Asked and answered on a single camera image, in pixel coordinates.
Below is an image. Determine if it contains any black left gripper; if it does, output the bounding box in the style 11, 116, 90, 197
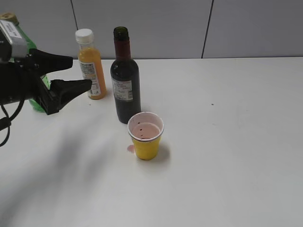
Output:
0, 49, 92, 115

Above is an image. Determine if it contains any yellow paper cup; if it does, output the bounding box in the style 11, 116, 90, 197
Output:
127, 112, 164, 160

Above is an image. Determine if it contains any dark red wine bottle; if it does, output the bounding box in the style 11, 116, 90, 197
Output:
110, 26, 141, 124

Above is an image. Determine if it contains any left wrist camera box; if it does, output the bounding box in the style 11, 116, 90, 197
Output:
0, 20, 28, 63

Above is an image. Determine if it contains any green plastic soda bottle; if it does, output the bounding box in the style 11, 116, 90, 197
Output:
0, 12, 50, 113

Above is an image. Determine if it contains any orange juice bottle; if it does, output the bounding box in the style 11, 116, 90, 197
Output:
75, 28, 107, 100

